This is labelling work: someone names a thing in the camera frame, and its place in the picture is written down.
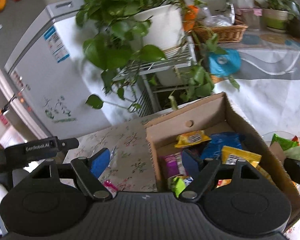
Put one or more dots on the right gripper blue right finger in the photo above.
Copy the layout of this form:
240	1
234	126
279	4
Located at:
191	162

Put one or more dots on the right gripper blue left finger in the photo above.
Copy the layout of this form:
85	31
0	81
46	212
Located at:
98	162

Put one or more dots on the silver foil snack packet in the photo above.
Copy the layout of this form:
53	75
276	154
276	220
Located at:
112	155

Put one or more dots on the green snack packet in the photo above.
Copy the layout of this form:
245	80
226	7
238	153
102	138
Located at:
176	185

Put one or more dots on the pink Ameria snack packet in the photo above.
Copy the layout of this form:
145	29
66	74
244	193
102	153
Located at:
110	187

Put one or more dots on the yellow waffle snack packet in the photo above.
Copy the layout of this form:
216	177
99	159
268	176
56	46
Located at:
231	155

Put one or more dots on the purple snack packet in box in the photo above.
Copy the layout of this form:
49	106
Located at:
171	165

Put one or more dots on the blue snack packet in box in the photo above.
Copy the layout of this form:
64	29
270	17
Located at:
218	140

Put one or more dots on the yellow biscuit packet in box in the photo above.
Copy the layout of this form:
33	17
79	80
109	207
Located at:
191	139

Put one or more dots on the floral tablecloth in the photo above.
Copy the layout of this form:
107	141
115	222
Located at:
132	167

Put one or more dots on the orange red snack packet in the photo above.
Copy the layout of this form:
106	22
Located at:
223	182

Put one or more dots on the white cardboard milk box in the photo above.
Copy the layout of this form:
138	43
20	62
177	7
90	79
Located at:
205	127

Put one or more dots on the beige refrigerator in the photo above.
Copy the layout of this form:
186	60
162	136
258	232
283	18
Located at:
22	124

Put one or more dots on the white freezer with green logo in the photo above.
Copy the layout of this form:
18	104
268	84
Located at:
63	90

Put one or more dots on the white metal plant rack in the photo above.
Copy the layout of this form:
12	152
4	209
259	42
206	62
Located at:
163	76

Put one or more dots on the blue round plastic object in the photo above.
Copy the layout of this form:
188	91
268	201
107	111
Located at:
224	64

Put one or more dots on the wicker basket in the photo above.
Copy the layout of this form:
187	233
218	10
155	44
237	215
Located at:
231	34

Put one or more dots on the green pothos plant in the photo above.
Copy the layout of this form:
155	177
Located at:
109	50

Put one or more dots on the green white small flower pot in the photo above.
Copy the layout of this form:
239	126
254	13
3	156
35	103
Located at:
276	20

